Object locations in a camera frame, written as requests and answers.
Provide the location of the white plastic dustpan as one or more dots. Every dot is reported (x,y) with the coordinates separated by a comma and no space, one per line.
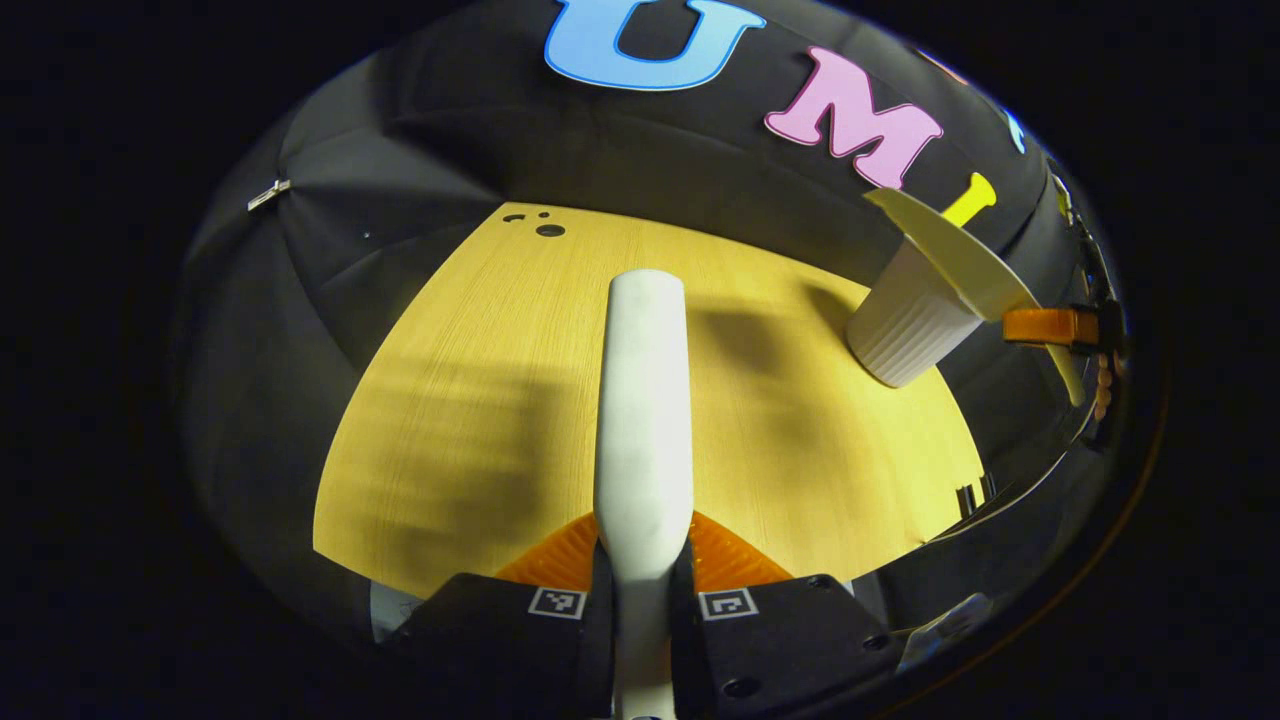
(960,260)

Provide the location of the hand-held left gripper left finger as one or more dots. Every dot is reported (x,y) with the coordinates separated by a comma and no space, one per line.
(602,650)

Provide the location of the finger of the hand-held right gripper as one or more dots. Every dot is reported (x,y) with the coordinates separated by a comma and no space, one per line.
(1045,326)

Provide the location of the silver metal clip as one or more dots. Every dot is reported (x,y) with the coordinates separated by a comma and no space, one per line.
(268,194)

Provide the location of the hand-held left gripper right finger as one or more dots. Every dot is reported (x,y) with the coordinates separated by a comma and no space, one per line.
(684,650)

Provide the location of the white ribbed garbage bin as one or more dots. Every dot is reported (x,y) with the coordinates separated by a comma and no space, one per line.
(905,330)

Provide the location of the wooden desktop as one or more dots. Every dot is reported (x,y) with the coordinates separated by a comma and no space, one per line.
(480,420)

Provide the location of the black desk edge bracket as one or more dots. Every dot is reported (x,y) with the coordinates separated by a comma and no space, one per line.
(976,495)

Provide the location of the black backdrop cloth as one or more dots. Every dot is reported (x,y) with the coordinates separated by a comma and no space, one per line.
(450,150)

